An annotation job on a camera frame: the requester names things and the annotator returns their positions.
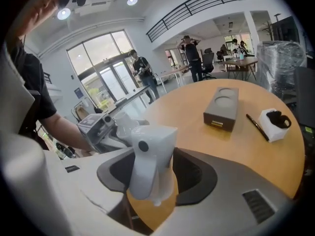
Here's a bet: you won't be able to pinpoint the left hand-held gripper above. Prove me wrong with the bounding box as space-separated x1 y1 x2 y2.
76 113 151 153

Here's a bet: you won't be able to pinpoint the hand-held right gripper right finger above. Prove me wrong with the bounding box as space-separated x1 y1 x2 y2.
157 147 295 236

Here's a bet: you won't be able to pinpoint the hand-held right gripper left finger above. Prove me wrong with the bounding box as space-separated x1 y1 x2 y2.
43 147 135 236

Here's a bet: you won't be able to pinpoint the person's left forearm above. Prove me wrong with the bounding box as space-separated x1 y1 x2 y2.
39 112 95 157

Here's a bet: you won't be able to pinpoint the long dark desk white legs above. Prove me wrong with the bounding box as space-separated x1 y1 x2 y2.
108 85 160 113

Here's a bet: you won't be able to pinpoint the table with white legs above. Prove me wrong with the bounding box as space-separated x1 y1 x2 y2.
157 66 192 88

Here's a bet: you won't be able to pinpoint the black pen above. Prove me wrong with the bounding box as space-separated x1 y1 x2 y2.
246 114 270 142

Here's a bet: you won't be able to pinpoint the small white box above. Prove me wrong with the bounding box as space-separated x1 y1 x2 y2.
258 108 291 143

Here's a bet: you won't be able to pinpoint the black framed glass door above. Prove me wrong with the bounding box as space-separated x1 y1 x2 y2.
66 29 138 105

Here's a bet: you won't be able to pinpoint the grey box with round recesses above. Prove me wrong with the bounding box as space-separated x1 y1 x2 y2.
203 87 240 132

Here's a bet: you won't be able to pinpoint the black office chair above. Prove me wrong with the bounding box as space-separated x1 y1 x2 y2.
200 47 217 80

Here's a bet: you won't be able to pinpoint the person's black shirt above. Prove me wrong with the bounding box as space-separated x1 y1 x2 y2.
7 43 59 149

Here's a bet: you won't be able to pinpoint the wooden table black metal legs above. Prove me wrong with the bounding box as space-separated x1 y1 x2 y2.
222 57 259 81

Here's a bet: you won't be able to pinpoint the black equipment case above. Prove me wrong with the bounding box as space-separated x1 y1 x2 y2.
294 65 315 127

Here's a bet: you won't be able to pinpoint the black metal balcony railing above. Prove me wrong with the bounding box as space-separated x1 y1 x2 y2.
146 0 260 43

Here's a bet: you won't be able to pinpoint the person's head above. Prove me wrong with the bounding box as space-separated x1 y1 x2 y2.
17 0 62 38

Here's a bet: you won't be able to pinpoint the black monitor screen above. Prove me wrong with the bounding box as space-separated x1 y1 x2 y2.
270 15 301 44

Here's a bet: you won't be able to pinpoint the black rubber strap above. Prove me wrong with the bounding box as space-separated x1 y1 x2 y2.
267 110 293 129

